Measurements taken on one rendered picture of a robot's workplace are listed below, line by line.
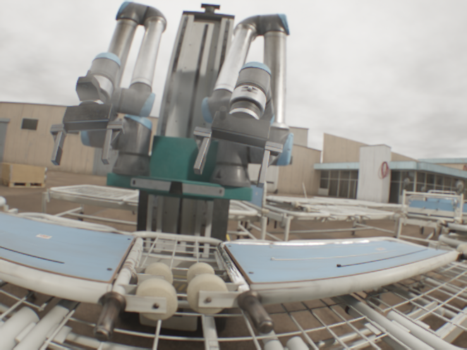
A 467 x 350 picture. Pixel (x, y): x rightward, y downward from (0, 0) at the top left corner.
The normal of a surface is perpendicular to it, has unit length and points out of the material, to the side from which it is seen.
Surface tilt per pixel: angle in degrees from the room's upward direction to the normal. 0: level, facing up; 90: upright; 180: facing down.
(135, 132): 90
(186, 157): 90
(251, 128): 67
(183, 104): 90
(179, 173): 90
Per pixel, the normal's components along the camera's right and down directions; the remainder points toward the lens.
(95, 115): 0.25, -0.40
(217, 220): 0.11, -0.01
